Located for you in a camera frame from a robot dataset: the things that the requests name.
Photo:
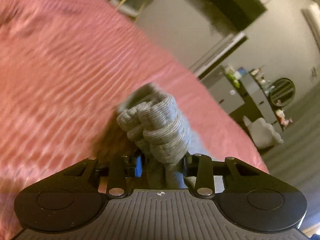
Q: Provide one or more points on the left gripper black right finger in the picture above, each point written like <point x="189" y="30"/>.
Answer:
<point x="232" y="170"/>

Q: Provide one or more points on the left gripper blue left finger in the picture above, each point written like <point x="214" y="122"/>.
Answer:
<point x="108" y="177"/>

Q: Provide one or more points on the grey sweatpants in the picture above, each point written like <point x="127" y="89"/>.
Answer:
<point x="152" y="120"/>

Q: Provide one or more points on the grey bedside cabinet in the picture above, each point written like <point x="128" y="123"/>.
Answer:
<point x="222" y="90"/>

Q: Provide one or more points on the grey dresser desk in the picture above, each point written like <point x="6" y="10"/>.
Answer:
<point x="258" y="91"/>

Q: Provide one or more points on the round black mirror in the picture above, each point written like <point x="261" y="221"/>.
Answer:
<point x="282" y="93"/>

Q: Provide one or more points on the pink ribbed bedspread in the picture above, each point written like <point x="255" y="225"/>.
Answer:
<point x="65" y="67"/>

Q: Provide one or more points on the white door frame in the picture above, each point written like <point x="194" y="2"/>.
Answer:
<point x="217" y="54"/>

